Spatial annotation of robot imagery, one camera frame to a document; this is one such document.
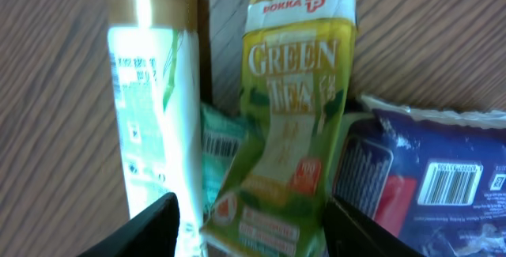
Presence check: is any green yellow juice carton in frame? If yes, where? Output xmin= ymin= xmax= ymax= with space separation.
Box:
xmin=201 ymin=0 xmax=357 ymax=256

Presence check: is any white Pantene tube gold cap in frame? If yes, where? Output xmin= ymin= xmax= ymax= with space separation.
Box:
xmin=107 ymin=0 xmax=207 ymax=256

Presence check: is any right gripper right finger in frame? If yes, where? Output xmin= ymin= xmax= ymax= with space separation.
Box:
xmin=323 ymin=197 xmax=422 ymax=257

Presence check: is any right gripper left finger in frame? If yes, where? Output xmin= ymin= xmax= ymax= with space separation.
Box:
xmin=78 ymin=192 xmax=180 ymax=257

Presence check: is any mint green wipes pack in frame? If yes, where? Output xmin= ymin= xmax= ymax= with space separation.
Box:
xmin=201 ymin=104 xmax=246 ymax=221

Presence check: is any purple snack package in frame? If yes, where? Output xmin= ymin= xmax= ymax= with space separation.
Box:
xmin=331 ymin=96 xmax=505 ymax=256

